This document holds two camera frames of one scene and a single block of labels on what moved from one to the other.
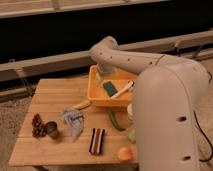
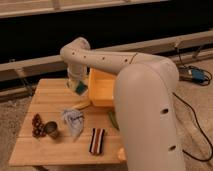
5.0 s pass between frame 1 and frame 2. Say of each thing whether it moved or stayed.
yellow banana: stayed
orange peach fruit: stayed
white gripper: moved
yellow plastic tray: stayed
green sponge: moved
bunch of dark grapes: stayed
